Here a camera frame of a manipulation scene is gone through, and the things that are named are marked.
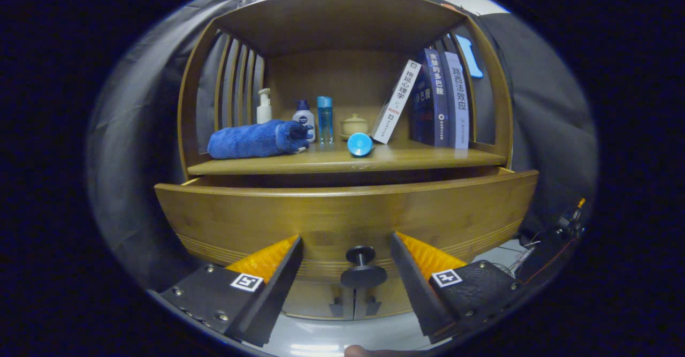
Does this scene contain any wooden countertop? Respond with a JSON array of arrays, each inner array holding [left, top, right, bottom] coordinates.
[[187, 140, 508, 176]]

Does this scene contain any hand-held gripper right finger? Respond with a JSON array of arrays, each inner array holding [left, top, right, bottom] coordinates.
[[390, 232, 528, 344]]

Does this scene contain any white book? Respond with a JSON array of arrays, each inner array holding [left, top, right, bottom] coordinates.
[[371, 59, 422, 145]]

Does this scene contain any beige lidded teacup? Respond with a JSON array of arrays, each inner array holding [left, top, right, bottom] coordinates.
[[339, 113, 370, 141]]

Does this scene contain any dark blue book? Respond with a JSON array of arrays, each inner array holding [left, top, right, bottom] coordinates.
[[409, 48, 450, 148]]

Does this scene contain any white bottle with blue cap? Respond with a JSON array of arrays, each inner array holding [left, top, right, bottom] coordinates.
[[292, 100, 316, 143]]

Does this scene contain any light purple book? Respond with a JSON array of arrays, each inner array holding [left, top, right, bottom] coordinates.
[[443, 51, 470, 150]]

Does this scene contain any light blue tube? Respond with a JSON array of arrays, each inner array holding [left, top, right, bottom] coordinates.
[[347, 133, 375, 157]]

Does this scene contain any black device with orange part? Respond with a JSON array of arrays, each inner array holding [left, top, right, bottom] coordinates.
[[554, 198, 587, 240]]

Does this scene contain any black backdrop cloth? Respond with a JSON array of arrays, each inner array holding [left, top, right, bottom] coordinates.
[[86, 0, 599, 293]]

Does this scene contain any wooden drawer with black knob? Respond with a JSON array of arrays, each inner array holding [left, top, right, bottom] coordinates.
[[154, 169, 539, 289]]

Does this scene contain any white pump bottle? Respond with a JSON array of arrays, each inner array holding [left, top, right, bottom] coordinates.
[[256, 88, 272, 125]]

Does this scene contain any folded blue towel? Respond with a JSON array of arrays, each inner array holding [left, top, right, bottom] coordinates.
[[207, 119, 311, 159]]

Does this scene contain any wooden cabinet door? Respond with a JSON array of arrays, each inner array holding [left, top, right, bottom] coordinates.
[[281, 279, 355, 320], [353, 279, 415, 317]]

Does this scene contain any clear blue bottle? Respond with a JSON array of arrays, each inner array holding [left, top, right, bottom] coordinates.
[[316, 96, 334, 144]]

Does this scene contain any wooden cabinet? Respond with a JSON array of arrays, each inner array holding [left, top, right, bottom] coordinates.
[[177, 0, 514, 320]]

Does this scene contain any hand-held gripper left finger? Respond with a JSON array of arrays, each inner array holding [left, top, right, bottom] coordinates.
[[147, 235, 305, 347]]

